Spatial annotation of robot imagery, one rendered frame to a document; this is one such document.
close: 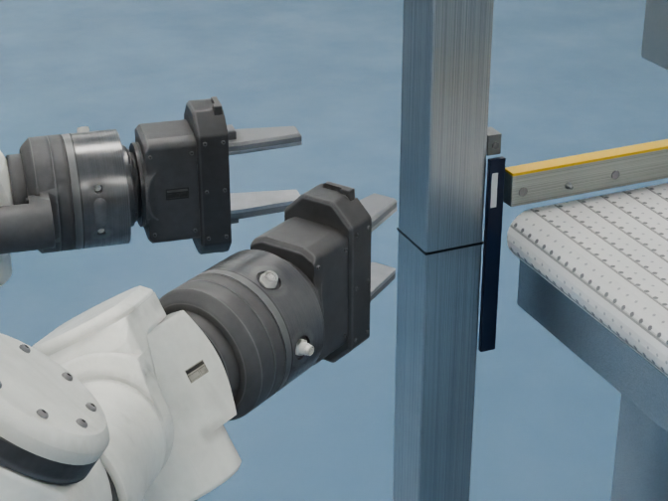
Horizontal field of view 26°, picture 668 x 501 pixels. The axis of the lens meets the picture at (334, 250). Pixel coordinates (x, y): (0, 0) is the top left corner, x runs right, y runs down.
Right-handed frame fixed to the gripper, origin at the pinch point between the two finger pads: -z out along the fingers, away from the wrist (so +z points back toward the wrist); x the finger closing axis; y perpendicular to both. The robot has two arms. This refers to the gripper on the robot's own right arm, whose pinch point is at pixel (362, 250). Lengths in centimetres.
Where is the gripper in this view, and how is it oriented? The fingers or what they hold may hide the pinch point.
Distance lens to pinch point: 100.7
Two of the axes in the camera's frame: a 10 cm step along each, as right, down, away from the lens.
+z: -5.6, 3.6, -7.5
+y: 8.3, 2.5, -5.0
